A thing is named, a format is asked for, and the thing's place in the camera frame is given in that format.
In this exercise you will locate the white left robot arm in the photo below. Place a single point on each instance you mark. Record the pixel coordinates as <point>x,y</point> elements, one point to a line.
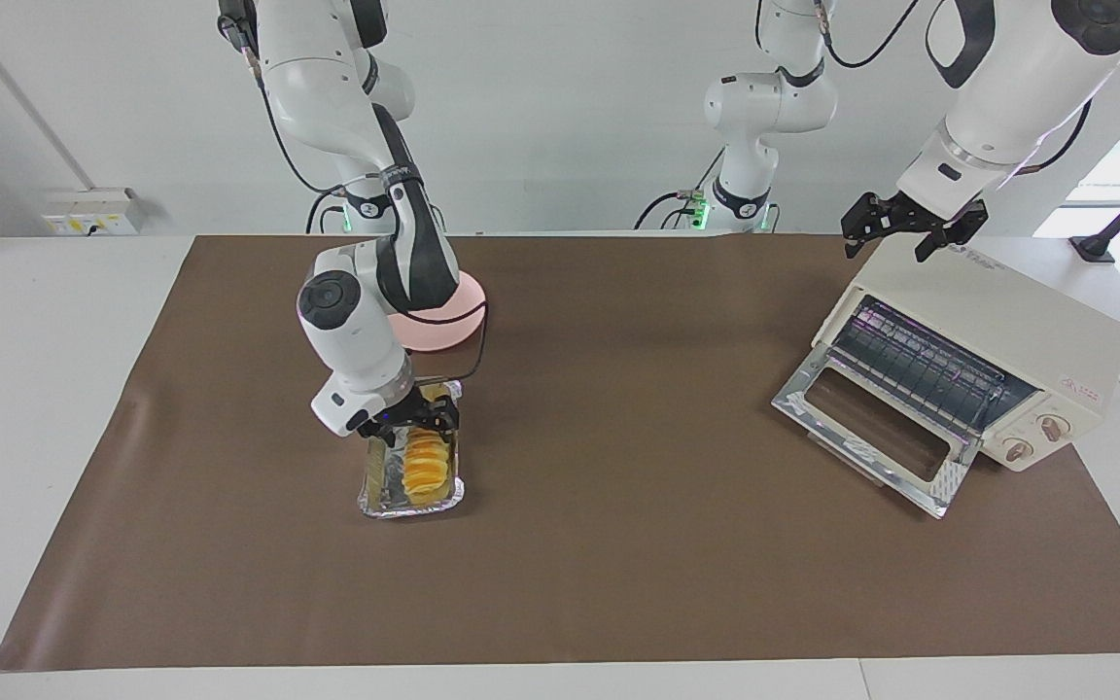
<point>1017,78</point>

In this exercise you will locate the brown table mat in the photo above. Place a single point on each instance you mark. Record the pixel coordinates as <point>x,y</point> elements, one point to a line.
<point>618,564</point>

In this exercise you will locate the white toaster oven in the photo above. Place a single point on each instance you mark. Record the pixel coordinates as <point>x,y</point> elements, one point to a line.
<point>1007,321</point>

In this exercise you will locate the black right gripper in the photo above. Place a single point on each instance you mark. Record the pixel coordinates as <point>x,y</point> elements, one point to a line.
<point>404,413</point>

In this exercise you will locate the yellow bread loaf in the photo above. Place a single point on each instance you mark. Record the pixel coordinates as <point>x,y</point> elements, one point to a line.
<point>424,472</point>

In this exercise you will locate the aluminium foil tray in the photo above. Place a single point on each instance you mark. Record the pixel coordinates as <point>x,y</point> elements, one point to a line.
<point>380,486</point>

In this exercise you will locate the pink round plate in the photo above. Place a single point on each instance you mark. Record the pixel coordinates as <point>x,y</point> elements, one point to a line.
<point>458,326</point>

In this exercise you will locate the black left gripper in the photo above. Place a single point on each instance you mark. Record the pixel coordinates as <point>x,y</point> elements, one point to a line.
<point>915,216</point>

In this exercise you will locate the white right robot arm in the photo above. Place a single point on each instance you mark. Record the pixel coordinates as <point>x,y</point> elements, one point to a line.
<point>356,331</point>

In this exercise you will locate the white wall socket box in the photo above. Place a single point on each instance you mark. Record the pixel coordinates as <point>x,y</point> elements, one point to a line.
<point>93,214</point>

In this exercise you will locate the oven control knob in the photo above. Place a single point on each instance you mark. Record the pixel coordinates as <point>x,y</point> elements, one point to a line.
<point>1052,427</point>
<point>1017,450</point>

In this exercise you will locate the glass oven door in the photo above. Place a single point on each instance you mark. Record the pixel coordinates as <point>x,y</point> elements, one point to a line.
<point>944,486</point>

